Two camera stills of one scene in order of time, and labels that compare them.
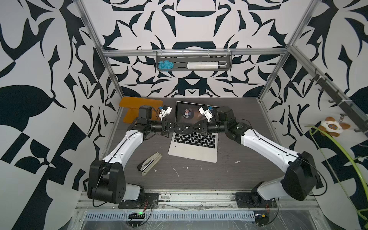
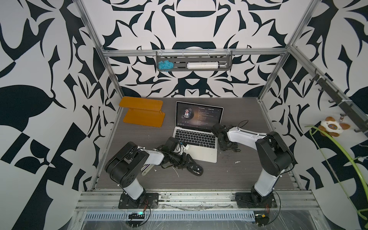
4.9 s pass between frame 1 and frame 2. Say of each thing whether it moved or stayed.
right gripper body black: moved
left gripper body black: moved
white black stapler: stayed
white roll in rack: stayed
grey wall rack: stayed
